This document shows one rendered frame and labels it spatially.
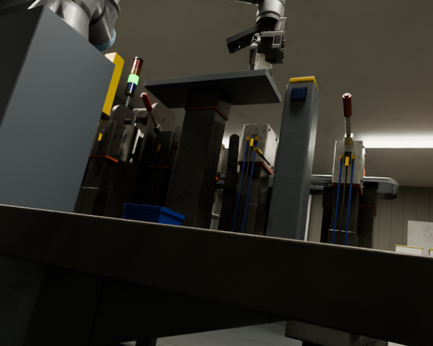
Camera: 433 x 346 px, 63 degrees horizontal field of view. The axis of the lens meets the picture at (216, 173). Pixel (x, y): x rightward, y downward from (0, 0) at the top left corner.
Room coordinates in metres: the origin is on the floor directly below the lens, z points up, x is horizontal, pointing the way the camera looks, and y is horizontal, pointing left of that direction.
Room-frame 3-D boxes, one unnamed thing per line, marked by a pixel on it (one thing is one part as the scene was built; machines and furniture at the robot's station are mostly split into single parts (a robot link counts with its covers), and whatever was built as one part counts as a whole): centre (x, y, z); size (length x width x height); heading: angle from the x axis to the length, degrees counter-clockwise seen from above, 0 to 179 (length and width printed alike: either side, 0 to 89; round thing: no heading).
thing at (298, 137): (0.78, -0.17, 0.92); 0.08 x 0.08 x 0.44; 62
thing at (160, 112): (1.17, 0.29, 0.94); 0.18 x 0.13 x 0.49; 62
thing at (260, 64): (0.83, -0.07, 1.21); 0.06 x 0.03 x 0.09; 71
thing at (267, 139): (0.99, -0.10, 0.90); 0.13 x 0.08 x 0.41; 152
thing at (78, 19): (0.71, 0.41, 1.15); 0.15 x 0.15 x 0.10
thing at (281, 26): (0.85, -0.08, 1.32); 0.09 x 0.08 x 0.12; 71
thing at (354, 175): (0.87, -0.33, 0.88); 0.12 x 0.07 x 0.36; 152
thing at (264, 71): (0.90, 0.06, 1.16); 0.37 x 0.14 x 0.02; 62
